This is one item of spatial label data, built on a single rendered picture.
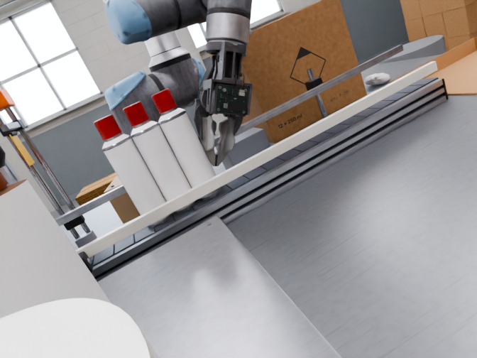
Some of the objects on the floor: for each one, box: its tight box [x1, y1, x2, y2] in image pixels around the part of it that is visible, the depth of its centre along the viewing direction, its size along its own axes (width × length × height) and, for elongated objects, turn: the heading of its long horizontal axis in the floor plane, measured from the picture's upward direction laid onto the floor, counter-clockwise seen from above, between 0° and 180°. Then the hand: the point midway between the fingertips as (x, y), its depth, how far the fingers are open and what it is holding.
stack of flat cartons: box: [75, 173, 117, 206], centre depth 461 cm, size 64×53×31 cm
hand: (214, 158), depth 65 cm, fingers closed, pressing on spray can
